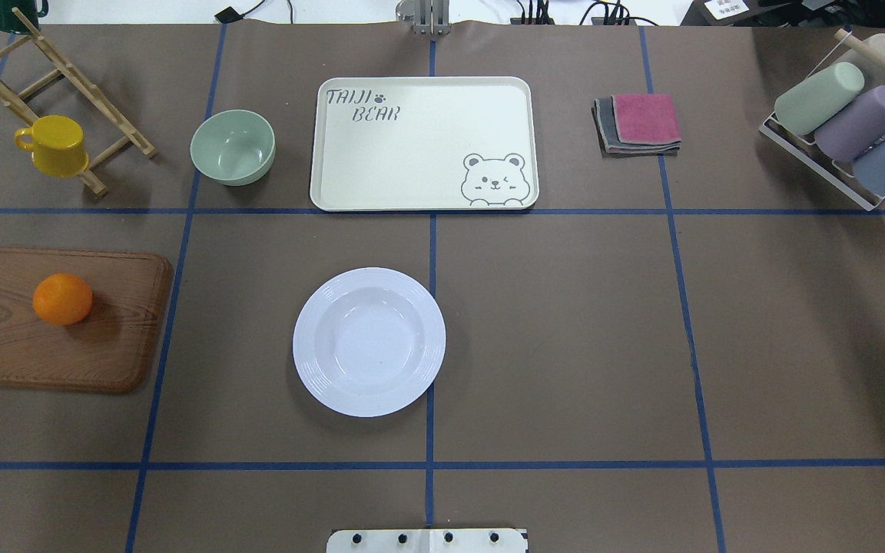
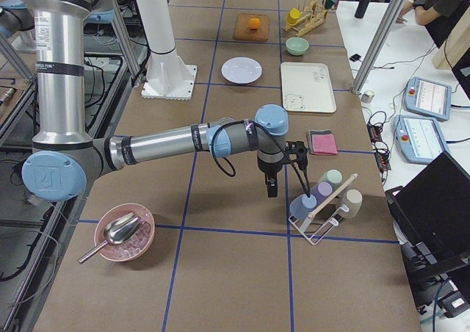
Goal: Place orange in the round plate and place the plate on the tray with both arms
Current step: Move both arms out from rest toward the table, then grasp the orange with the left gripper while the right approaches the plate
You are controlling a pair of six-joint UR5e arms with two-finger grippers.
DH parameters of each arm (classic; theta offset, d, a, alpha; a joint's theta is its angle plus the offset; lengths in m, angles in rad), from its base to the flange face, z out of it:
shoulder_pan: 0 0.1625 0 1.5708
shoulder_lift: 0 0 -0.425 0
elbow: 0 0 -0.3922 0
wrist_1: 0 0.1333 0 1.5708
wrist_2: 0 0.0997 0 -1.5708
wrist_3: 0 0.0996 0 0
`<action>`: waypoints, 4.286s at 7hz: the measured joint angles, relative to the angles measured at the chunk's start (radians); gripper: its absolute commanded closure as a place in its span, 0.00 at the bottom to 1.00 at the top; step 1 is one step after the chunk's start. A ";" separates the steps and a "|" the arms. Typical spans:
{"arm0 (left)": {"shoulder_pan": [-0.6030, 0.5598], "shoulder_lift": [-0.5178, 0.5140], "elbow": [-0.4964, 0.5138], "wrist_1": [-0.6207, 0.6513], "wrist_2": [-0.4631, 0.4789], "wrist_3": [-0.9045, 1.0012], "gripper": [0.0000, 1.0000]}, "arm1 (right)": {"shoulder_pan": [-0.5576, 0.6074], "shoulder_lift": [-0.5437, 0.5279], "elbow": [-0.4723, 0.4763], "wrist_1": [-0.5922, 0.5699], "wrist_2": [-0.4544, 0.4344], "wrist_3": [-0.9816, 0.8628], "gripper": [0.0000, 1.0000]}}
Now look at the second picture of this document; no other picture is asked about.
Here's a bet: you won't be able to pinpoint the wooden cutting board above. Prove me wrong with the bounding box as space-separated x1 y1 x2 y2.
233 13 270 42

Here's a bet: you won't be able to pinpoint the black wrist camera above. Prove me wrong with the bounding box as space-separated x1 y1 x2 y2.
286 141 308 171

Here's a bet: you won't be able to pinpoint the black laptop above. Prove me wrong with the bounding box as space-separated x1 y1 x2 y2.
386 151 469 259

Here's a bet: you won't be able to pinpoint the white wire cup rack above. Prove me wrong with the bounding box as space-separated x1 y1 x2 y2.
288 173 358 245

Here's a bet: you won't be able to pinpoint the small metal can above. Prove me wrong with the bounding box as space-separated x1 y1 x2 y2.
361 90 375 104

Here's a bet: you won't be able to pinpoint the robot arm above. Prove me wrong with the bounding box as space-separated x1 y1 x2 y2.
1 0 35 38
22 0 289 202

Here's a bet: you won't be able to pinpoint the green ceramic bowl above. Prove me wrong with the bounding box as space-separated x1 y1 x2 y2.
285 37 310 56

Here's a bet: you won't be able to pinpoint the light green cup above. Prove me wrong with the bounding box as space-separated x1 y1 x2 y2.
318 169 343 190

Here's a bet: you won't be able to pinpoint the purple cup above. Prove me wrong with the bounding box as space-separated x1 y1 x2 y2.
311 181 333 204

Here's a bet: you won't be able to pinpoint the beige cup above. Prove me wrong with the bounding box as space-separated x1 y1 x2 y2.
339 189 363 219

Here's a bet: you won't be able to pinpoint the white round plate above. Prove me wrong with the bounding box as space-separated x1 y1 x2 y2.
221 57 263 84

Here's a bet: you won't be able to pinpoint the pink bowl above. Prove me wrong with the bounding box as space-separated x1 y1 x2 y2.
94 203 155 262

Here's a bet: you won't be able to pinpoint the blue cup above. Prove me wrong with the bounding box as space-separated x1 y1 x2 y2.
289 194 317 220

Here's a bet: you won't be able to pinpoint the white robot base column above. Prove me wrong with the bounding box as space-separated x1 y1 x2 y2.
136 0 198 100

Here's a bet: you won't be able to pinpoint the yellow cup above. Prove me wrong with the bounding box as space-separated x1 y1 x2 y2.
286 8 301 26

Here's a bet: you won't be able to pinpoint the cream rectangular tray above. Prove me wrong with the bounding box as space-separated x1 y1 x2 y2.
281 62 336 113

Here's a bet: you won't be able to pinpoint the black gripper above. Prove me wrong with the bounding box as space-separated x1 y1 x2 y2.
257 151 284 198

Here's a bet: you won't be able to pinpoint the orange fruit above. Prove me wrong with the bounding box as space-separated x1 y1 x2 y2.
248 17 261 31

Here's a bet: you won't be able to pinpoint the metal scoop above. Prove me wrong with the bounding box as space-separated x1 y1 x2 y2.
78 212 144 264

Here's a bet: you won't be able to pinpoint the teach pendant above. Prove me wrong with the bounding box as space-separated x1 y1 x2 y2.
394 115 449 165
403 77 452 121

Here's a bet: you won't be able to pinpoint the seated person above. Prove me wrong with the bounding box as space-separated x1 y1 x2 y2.
396 0 469 47

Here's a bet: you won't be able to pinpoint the black camera cable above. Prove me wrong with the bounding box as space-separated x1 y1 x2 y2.
209 120 313 201

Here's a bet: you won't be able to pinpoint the pink folded cloth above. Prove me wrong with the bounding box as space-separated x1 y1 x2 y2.
307 129 338 156

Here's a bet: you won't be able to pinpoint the dark green cup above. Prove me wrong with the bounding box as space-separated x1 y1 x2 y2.
322 0 338 10

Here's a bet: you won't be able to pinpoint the wooden dish rack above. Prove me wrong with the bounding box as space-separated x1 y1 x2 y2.
283 0 336 37

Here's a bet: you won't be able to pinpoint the teach pendant far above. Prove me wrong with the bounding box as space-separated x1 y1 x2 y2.
403 77 452 121

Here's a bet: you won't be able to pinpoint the teach pendant near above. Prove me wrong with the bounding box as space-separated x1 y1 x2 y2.
394 115 449 165

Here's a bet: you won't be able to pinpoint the aluminium frame post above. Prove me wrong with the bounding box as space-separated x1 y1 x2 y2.
351 0 405 95

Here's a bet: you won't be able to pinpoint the black water bottle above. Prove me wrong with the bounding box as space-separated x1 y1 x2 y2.
354 0 370 19

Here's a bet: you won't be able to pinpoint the small black device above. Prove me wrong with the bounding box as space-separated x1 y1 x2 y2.
350 54 361 62

